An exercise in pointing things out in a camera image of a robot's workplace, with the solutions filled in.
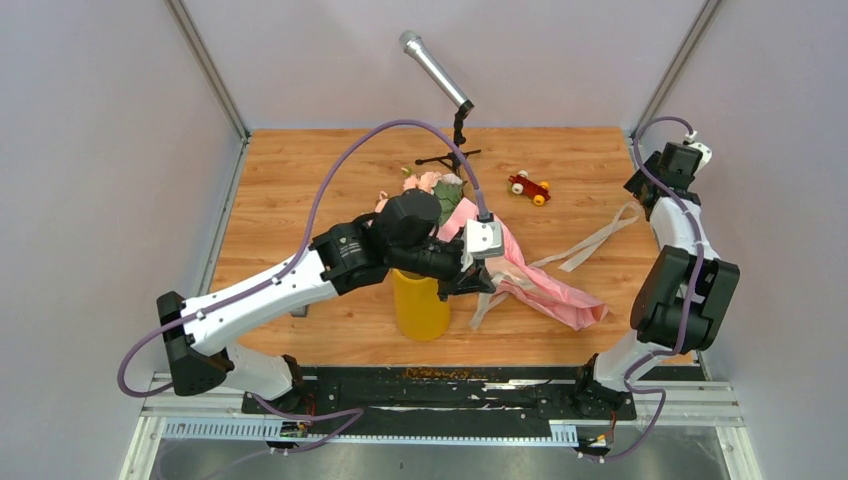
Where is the silver microphone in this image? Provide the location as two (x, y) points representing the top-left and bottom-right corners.
(399, 30), (474, 118)

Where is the black tripod microphone stand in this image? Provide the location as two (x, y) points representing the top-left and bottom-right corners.
(414, 100), (474, 174)

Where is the white slotted cable duct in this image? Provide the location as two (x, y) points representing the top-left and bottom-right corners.
(161, 421), (580, 446)

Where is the white printed ribbon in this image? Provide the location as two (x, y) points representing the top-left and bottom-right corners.
(469, 201), (641, 331)

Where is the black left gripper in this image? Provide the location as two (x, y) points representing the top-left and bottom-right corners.
(390, 239), (498, 304)

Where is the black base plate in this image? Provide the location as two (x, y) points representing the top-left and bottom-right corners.
(270, 366), (636, 439)

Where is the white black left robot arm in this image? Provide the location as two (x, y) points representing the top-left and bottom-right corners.
(157, 189), (504, 413)

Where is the grey building brick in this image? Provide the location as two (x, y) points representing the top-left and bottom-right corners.
(289, 305), (309, 318)

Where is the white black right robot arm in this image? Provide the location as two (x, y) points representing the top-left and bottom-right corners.
(570, 140), (740, 418)

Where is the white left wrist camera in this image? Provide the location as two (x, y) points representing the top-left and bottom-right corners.
(462, 219), (505, 260)

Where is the pink flower bouquet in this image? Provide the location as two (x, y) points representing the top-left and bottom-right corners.
(402, 167), (609, 330)

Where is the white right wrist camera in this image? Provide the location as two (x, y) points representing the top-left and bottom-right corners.
(683, 131), (713, 171)

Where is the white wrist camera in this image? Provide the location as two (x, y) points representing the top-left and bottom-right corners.
(462, 219), (505, 260)
(683, 131), (713, 171)

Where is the yellow cylindrical vase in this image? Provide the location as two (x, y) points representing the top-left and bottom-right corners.
(391, 270), (451, 342)

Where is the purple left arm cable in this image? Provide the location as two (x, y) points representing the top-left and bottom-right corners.
(116, 119), (493, 456)

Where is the red toy car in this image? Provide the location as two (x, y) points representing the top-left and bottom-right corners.
(508, 170), (551, 206)

